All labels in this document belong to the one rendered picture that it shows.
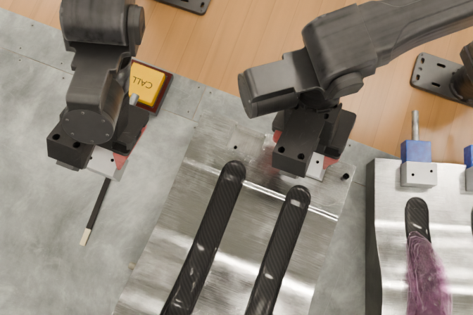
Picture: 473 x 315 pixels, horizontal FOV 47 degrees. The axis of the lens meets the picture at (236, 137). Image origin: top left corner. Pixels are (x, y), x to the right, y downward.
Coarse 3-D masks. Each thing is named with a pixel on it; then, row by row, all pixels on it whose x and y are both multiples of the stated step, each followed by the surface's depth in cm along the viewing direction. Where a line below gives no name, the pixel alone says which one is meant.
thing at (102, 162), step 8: (136, 96) 82; (96, 152) 77; (104, 152) 77; (112, 152) 77; (96, 160) 77; (104, 160) 77; (112, 160) 78; (128, 160) 82; (88, 168) 78; (96, 168) 77; (104, 168) 77; (112, 168) 77; (112, 176) 77; (120, 176) 81
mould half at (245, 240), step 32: (224, 128) 86; (192, 160) 85; (224, 160) 85; (256, 160) 85; (192, 192) 84; (256, 192) 84; (320, 192) 84; (160, 224) 83; (192, 224) 83; (256, 224) 83; (320, 224) 83; (160, 256) 80; (224, 256) 82; (256, 256) 82; (320, 256) 82; (128, 288) 76; (160, 288) 77; (224, 288) 79; (288, 288) 81
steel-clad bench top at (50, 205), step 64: (0, 64) 97; (64, 64) 98; (0, 128) 94; (192, 128) 96; (256, 128) 96; (0, 192) 92; (64, 192) 92; (128, 192) 92; (0, 256) 89; (64, 256) 89; (128, 256) 90
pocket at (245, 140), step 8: (240, 128) 88; (248, 128) 88; (232, 136) 89; (240, 136) 89; (248, 136) 89; (256, 136) 89; (264, 136) 87; (232, 144) 89; (240, 144) 89; (248, 144) 89; (256, 144) 89; (248, 152) 88; (256, 152) 88
